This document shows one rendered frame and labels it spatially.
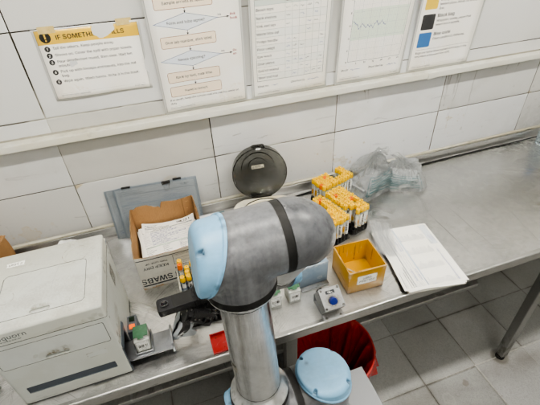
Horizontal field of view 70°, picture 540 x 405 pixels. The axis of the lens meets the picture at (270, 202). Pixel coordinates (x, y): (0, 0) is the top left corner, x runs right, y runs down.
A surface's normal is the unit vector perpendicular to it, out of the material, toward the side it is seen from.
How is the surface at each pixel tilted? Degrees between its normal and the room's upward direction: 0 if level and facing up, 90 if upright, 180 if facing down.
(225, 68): 92
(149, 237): 0
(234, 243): 39
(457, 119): 90
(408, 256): 1
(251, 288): 84
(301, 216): 32
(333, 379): 7
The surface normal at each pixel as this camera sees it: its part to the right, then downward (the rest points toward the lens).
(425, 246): -0.04, -0.79
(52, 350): 0.33, 0.56
